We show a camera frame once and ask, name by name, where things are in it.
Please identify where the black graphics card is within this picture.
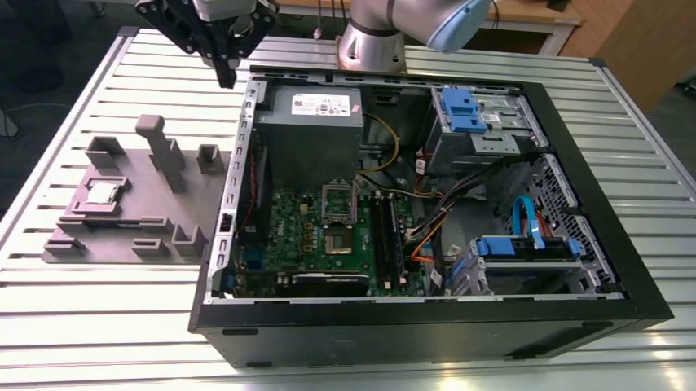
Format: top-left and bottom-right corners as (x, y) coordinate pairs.
(274, 271), (372, 298)

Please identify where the green motherboard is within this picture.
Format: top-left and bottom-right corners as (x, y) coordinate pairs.
(233, 189), (430, 298)

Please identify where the white framed desk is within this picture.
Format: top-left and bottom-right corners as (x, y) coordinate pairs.
(247, 0), (354, 40)

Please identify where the small blue drive clip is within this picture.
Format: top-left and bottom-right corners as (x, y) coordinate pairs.
(450, 112), (489, 134)

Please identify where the grey plastic parts rack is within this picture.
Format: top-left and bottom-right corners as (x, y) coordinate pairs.
(40, 114), (235, 266)

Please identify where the large blue drive clip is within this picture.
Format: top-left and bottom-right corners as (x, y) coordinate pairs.
(442, 87), (481, 117)

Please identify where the CPU socket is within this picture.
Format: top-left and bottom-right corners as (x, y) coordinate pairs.
(325, 226), (356, 257)

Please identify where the yellow wire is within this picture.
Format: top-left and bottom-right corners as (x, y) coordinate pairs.
(358, 112), (401, 175)

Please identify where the pale blue flat wire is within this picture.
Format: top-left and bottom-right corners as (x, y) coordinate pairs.
(441, 254), (471, 295)

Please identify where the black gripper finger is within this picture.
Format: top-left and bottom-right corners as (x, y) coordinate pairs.
(135, 0), (226, 89)
(225, 3), (278, 89)

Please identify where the blue expansion slot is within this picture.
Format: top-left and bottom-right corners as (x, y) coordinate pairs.
(243, 248), (266, 273)

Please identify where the wooden desk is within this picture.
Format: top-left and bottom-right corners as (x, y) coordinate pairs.
(487, 0), (587, 56)

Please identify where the silver drive cage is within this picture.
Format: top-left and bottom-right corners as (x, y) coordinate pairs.
(426, 84), (549, 177)

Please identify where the multicolour power wire bundle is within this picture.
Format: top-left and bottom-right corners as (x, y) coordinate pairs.
(358, 170), (442, 200)

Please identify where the black PC case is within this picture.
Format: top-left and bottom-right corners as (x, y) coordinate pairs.
(187, 64), (676, 370)

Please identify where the silver disk bay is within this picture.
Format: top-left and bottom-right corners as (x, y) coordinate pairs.
(442, 235), (603, 297)

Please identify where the black wire bundle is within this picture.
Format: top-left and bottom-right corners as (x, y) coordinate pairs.
(406, 152), (548, 241)

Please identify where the CPU with silver top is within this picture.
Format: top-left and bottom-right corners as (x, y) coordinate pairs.
(86, 182), (122, 204)

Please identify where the wooden cabinet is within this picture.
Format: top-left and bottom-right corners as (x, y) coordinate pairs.
(595, 0), (696, 111)

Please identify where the hard disk in blue carrier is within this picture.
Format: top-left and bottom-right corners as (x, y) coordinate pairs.
(471, 235), (584, 264)

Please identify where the orange wire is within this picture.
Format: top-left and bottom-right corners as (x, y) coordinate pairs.
(410, 239), (440, 265)

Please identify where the grey power supply unit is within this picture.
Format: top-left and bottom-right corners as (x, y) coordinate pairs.
(254, 84), (365, 192)

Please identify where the metal socket cover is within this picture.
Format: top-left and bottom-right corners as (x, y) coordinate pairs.
(321, 178), (361, 227)

